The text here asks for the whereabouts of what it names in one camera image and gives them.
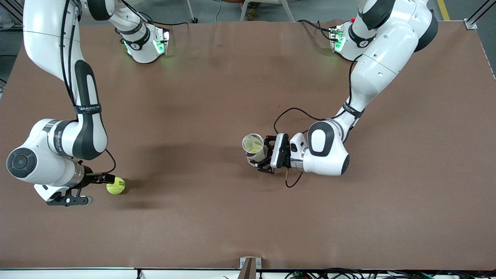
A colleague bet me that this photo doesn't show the aluminium frame profile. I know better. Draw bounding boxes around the aluminium frame profile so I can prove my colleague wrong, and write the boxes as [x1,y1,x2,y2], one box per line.
[465,0,496,29]

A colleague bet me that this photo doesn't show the grey metal mount bracket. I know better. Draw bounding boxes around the grey metal mount bracket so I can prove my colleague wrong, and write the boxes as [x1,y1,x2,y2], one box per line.
[239,257,262,279]

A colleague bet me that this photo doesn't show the white stool frame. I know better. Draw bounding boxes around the white stool frame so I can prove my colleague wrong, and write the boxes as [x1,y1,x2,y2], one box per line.
[239,0,296,22]

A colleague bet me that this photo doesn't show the Wilson tennis ball can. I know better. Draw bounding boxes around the Wilson tennis ball can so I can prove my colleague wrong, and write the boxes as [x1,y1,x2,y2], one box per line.
[242,133,268,168]

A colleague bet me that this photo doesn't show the black base power cable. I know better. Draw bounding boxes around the black base power cable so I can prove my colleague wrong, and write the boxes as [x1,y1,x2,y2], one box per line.
[139,12,190,28]
[296,19,334,42]

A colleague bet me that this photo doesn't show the black cable bundle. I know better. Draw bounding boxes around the black cable bundle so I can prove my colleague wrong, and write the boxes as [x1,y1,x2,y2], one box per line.
[285,267,496,279]

